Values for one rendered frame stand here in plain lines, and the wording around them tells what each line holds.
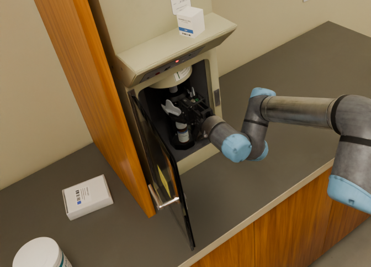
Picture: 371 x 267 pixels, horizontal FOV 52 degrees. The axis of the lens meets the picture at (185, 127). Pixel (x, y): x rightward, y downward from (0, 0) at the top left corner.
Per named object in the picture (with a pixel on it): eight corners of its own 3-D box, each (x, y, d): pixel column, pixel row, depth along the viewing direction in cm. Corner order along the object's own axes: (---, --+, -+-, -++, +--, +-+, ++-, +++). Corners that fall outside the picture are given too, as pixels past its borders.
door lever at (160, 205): (165, 182, 107) (163, 176, 105) (178, 205, 100) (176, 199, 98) (148, 189, 106) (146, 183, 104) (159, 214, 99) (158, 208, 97)
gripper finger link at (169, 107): (159, 93, 125) (182, 99, 120) (162, 106, 128) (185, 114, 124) (153, 98, 123) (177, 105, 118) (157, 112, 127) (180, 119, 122)
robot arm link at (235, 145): (244, 166, 108) (227, 162, 102) (221, 146, 116) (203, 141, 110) (259, 144, 107) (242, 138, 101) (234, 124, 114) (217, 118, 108)
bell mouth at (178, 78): (130, 72, 127) (126, 58, 124) (174, 52, 133) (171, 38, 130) (155, 95, 116) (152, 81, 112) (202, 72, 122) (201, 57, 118)
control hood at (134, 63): (123, 85, 105) (114, 55, 99) (216, 41, 116) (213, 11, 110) (142, 104, 98) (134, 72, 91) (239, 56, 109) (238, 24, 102)
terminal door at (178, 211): (158, 182, 133) (132, 92, 106) (195, 252, 111) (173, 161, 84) (155, 183, 133) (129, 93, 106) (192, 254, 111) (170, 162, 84)
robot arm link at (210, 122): (229, 135, 115) (207, 148, 113) (220, 127, 118) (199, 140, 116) (227, 117, 110) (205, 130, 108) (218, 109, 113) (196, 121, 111)
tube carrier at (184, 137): (163, 137, 144) (152, 93, 129) (186, 125, 147) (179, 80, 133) (178, 153, 136) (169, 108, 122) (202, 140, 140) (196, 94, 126)
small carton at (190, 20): (179, 34, 102) (176, 14, 98) (190, 26, 105) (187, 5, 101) (194, 38, 99) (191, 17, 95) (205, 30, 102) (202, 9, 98)
